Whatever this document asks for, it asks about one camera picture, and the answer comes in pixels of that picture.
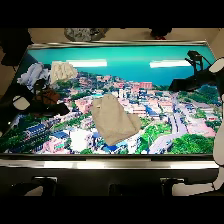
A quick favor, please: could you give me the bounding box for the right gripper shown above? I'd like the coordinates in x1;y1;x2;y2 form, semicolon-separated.
168;78;195;93

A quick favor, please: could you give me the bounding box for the beige shirt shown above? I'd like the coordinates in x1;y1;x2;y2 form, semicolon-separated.
91;93;143;147

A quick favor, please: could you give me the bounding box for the cream printed garment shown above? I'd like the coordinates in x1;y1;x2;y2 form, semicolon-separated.
49;60;79;85

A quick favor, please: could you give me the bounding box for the brown garment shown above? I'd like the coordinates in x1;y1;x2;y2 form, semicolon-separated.
35;87;62;106

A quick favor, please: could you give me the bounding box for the pale blue garment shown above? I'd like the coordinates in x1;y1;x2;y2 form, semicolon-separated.
16;61;52;92

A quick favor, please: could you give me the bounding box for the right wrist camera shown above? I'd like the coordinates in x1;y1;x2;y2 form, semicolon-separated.
184;49;205;73

